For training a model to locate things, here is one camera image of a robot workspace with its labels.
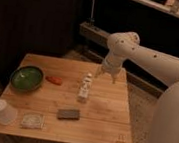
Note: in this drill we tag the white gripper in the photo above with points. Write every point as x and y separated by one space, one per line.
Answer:
111 64

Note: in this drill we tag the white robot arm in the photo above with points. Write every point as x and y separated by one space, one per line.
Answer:
164 67

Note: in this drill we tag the white spray bottle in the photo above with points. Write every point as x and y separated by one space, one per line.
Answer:
84 89

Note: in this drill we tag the orange carrot toy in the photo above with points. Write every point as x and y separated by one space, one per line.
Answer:
54 80

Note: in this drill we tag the grey sponge block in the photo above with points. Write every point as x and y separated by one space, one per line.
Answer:
68 114

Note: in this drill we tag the wooden table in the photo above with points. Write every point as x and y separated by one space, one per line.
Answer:
55 113

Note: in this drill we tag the green bowl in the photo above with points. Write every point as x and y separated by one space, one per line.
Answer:
26 78

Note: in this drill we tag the white vertical pole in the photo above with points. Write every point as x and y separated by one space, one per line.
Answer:
92 12

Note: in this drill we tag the clear plastic packet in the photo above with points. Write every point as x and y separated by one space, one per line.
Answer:
32 120

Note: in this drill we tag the clear plastic cup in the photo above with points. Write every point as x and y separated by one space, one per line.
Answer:
8 113

